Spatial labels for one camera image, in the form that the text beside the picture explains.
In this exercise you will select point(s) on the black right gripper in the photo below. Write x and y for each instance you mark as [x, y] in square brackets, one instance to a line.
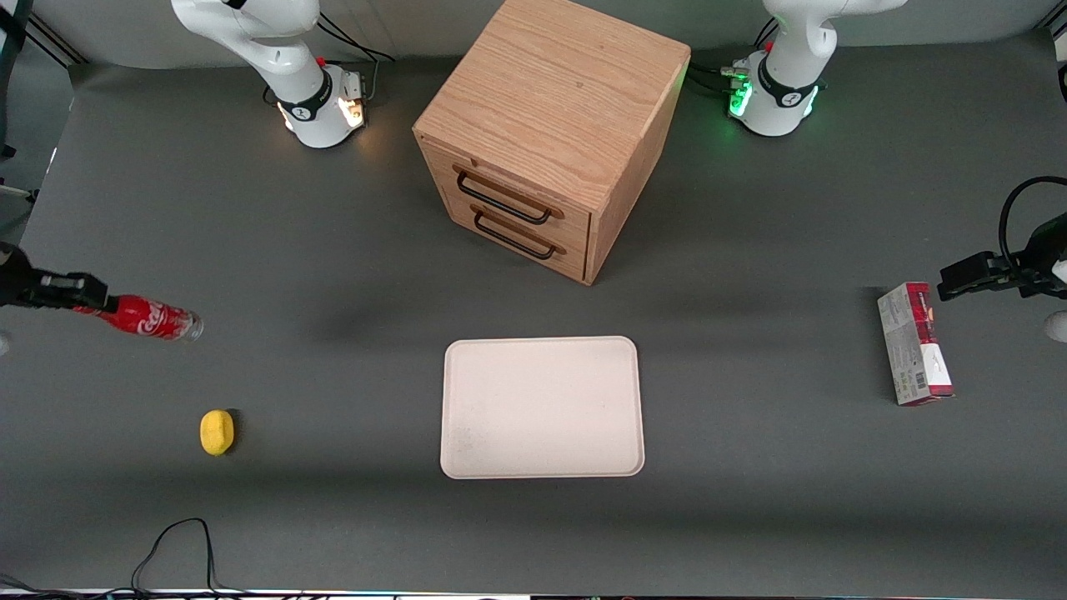
[12, 282]

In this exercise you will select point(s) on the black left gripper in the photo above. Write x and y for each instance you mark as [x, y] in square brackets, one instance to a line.
[1030, 271]

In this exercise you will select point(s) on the red coke bottle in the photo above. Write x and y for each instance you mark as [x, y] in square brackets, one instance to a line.
[150, 317]

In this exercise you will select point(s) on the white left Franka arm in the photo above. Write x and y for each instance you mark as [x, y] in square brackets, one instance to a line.
[792, 75]

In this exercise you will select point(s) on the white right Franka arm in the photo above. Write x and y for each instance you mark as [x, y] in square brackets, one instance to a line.
[275, 46]

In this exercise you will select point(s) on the beige rectangular tray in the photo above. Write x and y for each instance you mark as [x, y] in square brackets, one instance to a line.
[542, 408]

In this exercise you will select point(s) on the grey and red carton box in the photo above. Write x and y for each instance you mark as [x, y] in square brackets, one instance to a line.
[913, 346]

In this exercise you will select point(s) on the yellow lemon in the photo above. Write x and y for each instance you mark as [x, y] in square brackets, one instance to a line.
[217, 432]

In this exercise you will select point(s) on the wooden drawer front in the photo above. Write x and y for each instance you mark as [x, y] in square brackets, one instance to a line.
[517, 179]
[575, 258]

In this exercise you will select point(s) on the wooden two-drawer cabinet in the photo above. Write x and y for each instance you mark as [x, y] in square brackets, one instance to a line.
[550, 100]

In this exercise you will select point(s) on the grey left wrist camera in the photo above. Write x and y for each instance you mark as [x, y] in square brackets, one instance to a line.
[1059, 325]

